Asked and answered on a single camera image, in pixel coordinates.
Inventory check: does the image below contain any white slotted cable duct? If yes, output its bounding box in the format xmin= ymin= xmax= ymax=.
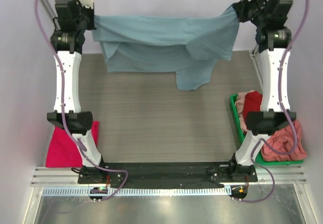
xmin=42 ymin=186 xmax=231 ymax=197

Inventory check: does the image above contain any dark red t shirt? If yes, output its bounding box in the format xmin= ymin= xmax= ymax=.
xmin=243 ymin=91 xmax=262 ymax=124

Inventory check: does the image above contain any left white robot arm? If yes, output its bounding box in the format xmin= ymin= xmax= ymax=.
xmin=47 ymin=0 xmax=107 ymax=184

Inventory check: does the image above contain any salmon pink t shirt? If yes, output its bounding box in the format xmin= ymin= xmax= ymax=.
xmin=236 ymin=91 xmax=307 ymax=162

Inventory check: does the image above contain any left aluminium frame post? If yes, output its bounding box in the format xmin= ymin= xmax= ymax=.
xmin=39 ymin=0 xmax=56 ymax=20

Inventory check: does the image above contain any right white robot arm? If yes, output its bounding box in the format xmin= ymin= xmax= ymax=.
xmin=206 ymin=0 xmax=296 ymax=188

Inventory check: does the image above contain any aluminium frame post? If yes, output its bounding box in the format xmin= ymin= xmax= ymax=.
xmin=39 ymin=0 xmax=56 ymax=20
xmin=249 ymin=45 xmax=263 ymax=91

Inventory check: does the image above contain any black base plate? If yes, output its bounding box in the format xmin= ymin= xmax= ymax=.
xmin=73 ymin=161 xmax=258 ymax=189

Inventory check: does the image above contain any green plastic tray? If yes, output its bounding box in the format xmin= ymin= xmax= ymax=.
xmin=229 ymin=92 xmax=304 ymax=166

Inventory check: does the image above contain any folded magenta t shirt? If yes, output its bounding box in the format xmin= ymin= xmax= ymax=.
xmin=45 ymin=127 xmax=83 ymax=168

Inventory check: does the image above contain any right aluminium frame post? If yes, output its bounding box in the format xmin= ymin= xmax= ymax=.
xmin=249 ymin=45 xmax=263 ymax=91

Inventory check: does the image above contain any blue-grey t shirt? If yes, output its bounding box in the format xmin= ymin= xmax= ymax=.
xmin=92 ymin=7 xmax=239 ymax=91

